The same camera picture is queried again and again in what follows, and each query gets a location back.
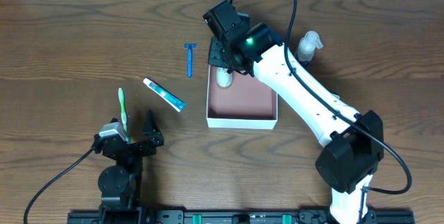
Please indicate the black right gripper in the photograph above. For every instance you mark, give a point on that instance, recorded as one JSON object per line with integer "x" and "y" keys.
{"x": 216, "y": 53}

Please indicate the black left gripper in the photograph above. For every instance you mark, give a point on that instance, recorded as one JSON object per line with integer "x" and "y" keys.
{"x": 131, "y": 148}

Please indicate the white cream tube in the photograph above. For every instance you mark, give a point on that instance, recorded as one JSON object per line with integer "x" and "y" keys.
{"x": 223, "y": 78}

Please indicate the clear spray bottle blue liquid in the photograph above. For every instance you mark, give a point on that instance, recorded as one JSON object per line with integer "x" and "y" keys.
{"x": 307, "y": 46}

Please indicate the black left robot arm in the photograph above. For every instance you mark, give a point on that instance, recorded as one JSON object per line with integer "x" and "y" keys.
{"x": 120, "y": 185}

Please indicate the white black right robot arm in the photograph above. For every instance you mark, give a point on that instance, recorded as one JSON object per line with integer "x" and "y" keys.
{"x": 352, "y": 142}

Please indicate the green toothbrush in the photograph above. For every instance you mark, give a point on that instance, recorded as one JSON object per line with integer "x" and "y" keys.
{"x": 124, "y": 117}

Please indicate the blue disposable razor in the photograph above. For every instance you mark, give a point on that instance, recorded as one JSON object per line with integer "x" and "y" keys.
{"x": 190, "y": 48}

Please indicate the white green toothpaste tube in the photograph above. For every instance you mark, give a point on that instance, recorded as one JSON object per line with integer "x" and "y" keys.
{"x": 176, "y": 103}

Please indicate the white cardboard box pink inside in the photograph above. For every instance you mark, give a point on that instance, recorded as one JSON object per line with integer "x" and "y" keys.
{"x": 246, "y": 104}

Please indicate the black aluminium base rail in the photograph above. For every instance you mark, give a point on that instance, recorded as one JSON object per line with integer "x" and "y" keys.
{"x": 208, "y": 217}

